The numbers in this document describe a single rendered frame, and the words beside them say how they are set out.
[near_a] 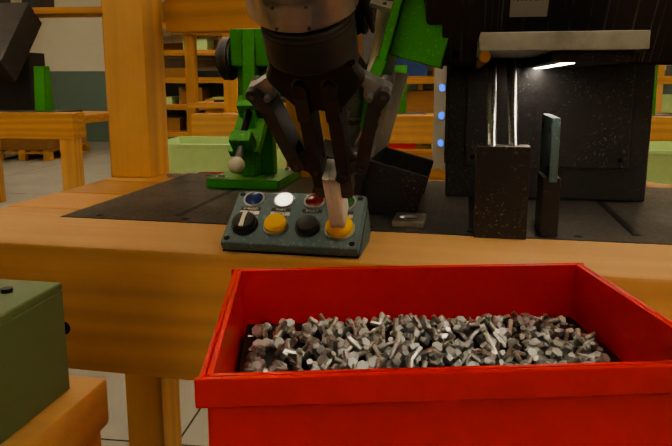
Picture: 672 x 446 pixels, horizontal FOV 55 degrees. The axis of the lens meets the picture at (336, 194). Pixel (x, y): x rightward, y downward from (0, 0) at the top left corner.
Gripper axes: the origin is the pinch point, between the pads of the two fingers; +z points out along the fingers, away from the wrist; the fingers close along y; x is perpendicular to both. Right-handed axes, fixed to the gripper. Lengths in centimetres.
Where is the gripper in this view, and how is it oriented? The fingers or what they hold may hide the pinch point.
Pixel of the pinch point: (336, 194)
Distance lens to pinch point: 63.9
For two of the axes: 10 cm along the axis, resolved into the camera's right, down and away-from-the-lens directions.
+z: 1.2, 7.1, 7.0
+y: 9.8, 0.3, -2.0
